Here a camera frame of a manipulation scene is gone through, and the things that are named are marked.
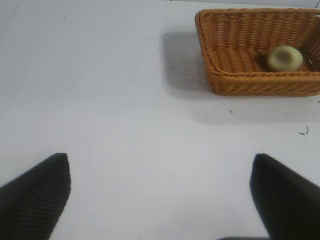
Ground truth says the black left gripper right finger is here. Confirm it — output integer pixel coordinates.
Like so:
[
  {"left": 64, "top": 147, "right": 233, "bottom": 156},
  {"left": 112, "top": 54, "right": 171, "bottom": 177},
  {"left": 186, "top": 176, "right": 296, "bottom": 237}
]
[{"left": 249, "top": 153, "right": 320, "bottom": 240}]

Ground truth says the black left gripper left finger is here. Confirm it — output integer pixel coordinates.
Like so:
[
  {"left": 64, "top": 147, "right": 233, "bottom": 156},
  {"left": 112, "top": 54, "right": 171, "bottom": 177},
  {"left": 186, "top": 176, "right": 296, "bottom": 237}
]
[{"left": 0, "top": 152, "right": 72, "bottom": 240}]

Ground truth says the pale yellow fruit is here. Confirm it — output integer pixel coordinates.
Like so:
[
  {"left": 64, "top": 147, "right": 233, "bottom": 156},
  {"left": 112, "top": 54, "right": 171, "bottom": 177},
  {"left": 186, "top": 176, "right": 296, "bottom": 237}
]
[{"left": 266, "top": 45, "right": 304, "bottom": 72}]

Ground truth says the brown woven wicker basket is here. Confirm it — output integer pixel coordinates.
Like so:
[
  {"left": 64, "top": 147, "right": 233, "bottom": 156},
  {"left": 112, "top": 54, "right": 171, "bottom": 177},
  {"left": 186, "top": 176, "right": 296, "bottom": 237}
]
[{"left": 194, "top": 8, "right": 320, "bottom": 97}]

